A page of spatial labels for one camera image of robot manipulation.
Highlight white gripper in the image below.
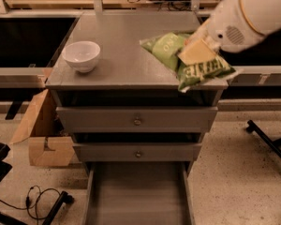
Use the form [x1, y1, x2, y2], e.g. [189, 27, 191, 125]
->
[178, 0, 266, 65]

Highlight green jalapeno chip bag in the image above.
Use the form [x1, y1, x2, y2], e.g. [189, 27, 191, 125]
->
[140, 32, 240, 93]

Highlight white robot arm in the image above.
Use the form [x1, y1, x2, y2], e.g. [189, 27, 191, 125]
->
[178, 0, 281, 65]

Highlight grey top drawer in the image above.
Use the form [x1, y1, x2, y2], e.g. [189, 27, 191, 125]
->
[56, 107, 217, 133]

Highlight grey middle drawer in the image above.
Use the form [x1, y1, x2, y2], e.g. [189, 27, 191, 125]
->
[73, 142, 201, 162]

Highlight grey open bottom drawer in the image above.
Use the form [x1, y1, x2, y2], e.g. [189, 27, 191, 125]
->
[81, 162, 195, 225]

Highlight black chair base leg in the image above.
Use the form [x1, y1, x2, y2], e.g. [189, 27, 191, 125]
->
[245, 120, 281, 158]

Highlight white ceramic bowl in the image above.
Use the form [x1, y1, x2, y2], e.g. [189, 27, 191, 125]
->
[62, 41, 101, 73]

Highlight brown cardboard box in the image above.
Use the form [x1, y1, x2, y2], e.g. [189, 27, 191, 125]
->
[10, 89, 74, 167]

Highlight black stand leg left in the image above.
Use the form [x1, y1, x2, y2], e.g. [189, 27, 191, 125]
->
[42, 191, 74, 225]

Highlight black cable on floor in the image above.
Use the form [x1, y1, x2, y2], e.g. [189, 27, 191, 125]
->
[0, 185, 62, 221]

